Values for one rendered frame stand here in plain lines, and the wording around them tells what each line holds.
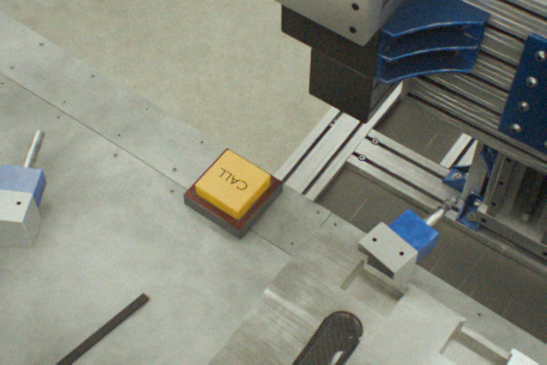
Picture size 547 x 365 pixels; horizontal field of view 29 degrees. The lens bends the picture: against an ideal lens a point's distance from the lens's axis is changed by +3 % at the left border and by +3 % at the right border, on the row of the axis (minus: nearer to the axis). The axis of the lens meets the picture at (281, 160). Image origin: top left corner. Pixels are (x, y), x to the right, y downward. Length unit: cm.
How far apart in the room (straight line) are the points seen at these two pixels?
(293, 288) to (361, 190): 89
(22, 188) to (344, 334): 38
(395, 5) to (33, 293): 50
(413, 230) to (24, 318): 41
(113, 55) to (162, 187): 121
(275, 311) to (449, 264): 86
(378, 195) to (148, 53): 73
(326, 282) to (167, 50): 142
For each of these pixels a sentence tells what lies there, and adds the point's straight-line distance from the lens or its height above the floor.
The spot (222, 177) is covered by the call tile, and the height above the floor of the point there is 84.
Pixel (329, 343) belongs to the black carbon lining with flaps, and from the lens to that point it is 98.
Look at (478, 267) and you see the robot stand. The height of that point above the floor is 21.
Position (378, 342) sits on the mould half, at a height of 89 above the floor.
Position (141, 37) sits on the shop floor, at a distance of 239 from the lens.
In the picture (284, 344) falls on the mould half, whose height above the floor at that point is 89.
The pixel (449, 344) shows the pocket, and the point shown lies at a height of 86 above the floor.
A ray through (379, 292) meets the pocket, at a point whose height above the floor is 86.
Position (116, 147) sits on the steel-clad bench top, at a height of 80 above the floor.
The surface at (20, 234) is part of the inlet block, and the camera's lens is 113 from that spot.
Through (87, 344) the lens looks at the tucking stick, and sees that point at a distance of 108.
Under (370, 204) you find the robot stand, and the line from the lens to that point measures 186.
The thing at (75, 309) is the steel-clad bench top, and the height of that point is 80.
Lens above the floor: 177
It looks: 55 degrees down
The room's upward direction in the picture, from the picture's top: 1 degrees clockwise
